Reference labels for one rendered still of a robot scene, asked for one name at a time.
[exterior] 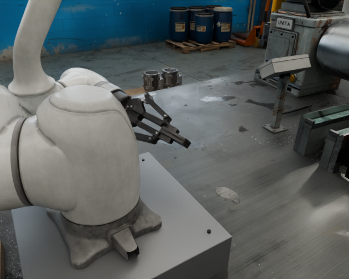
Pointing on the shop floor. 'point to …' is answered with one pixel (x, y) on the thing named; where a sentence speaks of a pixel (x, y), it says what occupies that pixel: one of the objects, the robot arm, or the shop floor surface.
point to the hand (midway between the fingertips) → (174, 137)
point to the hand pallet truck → (256, 35)
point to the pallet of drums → (200, 28)
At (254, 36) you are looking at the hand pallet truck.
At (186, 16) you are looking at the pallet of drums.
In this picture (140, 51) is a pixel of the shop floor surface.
